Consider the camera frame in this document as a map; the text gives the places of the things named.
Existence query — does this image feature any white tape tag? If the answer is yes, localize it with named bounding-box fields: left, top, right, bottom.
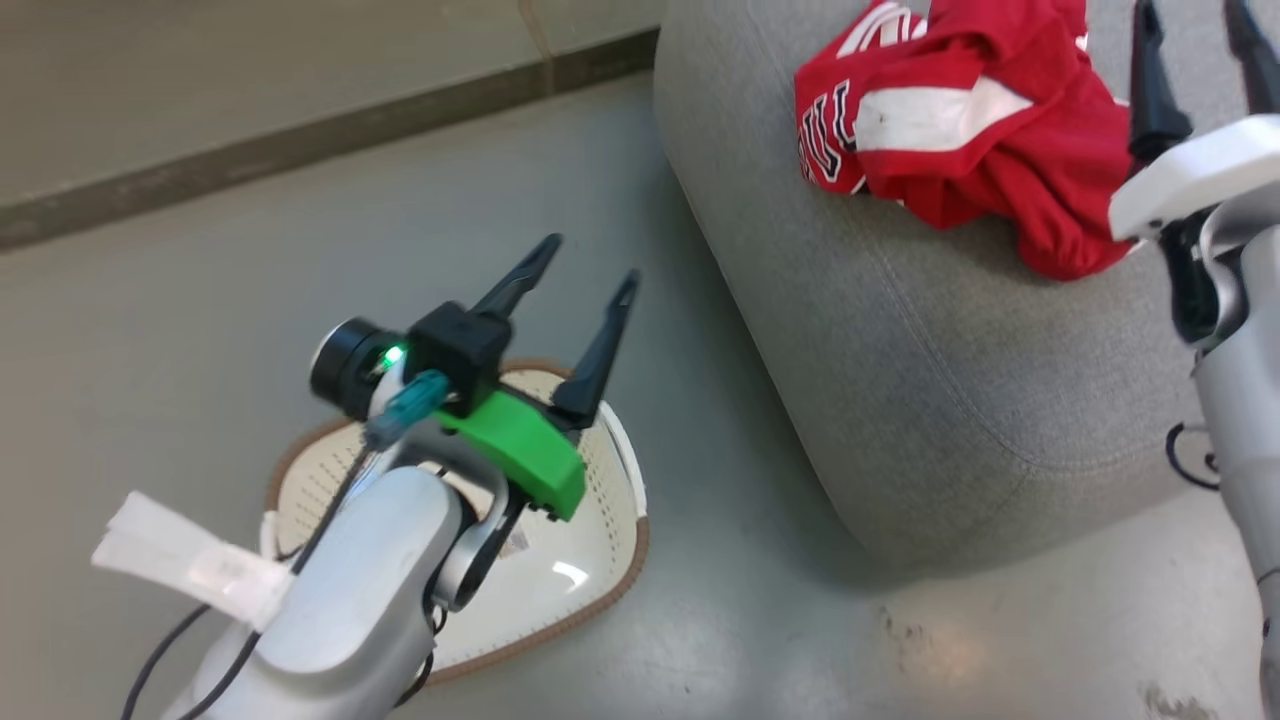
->
left=91, top=489, right=297, bottom=633

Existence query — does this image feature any grey fabric sofa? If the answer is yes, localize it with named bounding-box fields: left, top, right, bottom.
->
left=653, top=0, right=1280, bottom=578

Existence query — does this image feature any teal cable plug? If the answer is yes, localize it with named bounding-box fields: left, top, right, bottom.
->
left=363, top=369, right=452, bottom=451

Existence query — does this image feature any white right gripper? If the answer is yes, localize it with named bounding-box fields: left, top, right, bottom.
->
left=1107, top=0, right=1280, bottom=243

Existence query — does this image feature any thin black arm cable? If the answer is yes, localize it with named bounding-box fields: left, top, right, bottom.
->
left=1164, top=420, right=1224, bottom=493
left=120, top=445, right=377, bottom=720

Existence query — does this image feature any white laundry basket brown rim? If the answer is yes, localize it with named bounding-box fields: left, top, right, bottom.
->
left=262, top=357, right=652, bottom=690

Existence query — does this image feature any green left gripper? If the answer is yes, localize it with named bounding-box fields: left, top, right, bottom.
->
left=436, top=233, right=642, bottom=523

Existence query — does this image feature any red sports jersey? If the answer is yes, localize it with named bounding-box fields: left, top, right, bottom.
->
left=794, top=0, right=1138, bottom=282

